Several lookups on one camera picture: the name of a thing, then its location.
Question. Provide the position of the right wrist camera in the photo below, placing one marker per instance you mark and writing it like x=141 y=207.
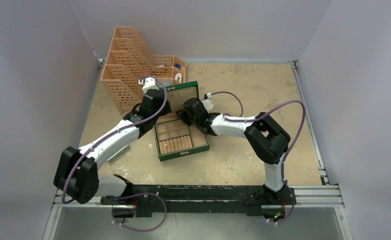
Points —
x=207 y=102

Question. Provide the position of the peach mesh file organizer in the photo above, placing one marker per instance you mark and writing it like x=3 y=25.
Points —
x=128 y=59

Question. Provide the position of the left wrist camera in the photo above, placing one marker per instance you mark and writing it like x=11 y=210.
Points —
x=149 y=84

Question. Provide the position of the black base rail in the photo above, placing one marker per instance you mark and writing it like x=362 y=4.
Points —
x=251 y=200

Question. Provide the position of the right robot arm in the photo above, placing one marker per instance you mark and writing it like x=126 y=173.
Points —
x=268 y=139

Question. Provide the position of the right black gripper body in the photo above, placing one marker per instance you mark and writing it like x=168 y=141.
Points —
x=185 y=118

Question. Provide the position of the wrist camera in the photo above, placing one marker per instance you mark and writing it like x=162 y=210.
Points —
x=207 y=102
x=149 y=84

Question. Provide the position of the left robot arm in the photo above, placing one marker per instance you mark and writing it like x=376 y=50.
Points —
x=77 y=171

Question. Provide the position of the silver stapler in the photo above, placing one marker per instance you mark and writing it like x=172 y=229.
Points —
x=179 y=78

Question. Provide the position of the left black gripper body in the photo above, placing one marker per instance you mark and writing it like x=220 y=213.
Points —
x=165 y=110

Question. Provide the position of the green jewelry box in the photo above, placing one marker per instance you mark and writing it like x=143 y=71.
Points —
x=183 y=140

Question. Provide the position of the white paper card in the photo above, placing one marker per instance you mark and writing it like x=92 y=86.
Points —
x=119 y=154

